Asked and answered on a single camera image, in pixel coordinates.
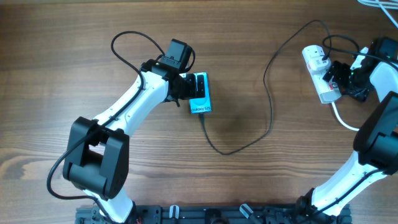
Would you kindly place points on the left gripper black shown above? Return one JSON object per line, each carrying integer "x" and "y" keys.
{"x": 191, "y": 92}

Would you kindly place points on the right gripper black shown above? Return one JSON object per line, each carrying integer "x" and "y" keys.
{"x": 360, "y": 94}

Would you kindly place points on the blue screen smartphone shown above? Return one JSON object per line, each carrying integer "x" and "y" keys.
{"x": 203, "y": 103}

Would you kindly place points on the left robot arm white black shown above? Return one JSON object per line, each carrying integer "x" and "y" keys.
{"x": 97, "y": 156}

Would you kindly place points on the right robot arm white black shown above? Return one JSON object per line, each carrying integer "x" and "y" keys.
{"x": 374, "y": 154}

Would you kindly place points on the white charger plug adapter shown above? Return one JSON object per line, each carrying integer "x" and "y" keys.
{"x": 317, "y": 65}

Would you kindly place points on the white power strip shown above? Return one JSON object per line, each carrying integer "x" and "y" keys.
{"x": 328, "y": 92}

